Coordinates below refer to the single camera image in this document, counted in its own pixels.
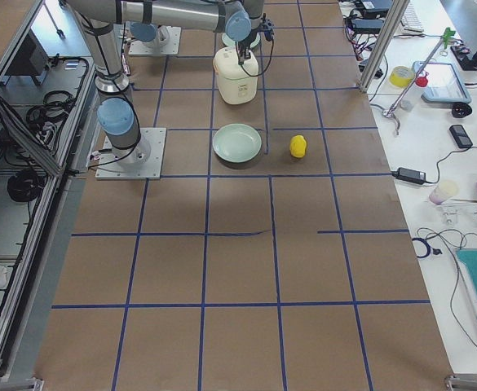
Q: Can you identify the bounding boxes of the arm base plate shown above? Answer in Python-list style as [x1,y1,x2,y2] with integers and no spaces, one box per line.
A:
[95,127,166,180]
[129,24,181,56]

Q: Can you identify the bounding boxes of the black smartphone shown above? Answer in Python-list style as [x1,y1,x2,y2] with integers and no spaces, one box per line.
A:
[449,125,473,149]

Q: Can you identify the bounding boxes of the light green plate robot left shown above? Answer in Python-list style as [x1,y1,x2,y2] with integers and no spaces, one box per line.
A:
[220,32,262,51]

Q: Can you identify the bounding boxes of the aluminium frame post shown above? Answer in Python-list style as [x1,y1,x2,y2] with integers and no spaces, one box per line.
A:
[358,0,409,93]

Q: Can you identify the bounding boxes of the white rice cooker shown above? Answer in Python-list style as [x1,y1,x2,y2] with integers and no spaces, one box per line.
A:
[213,46,258,105]

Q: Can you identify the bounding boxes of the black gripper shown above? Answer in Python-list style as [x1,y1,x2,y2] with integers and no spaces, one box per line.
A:
[236,13,275,65]

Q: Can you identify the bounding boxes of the yellow toy potato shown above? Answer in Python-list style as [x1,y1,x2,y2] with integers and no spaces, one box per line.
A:
[289,134,307,159]

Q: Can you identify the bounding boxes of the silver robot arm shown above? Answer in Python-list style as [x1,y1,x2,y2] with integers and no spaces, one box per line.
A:
[130,22,170,49]
[67,1,274,107]

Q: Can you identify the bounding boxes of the light green plate robot right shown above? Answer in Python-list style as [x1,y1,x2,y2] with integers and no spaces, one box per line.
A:
[212,123,262,163]

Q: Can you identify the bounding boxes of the blue teach pendant tablet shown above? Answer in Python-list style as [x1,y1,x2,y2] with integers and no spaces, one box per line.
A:
[409,62,471,104]

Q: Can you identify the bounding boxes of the light green plate robot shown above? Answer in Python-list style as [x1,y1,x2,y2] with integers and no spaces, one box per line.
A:
[220,32,262,51]
[212,123,262,163]

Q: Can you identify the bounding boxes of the yellow tape roll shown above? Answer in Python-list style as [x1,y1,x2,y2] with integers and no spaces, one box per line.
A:
[389,66,415,89]

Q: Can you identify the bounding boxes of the black power adapter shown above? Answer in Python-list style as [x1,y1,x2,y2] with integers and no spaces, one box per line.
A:
[391,167,426,185]

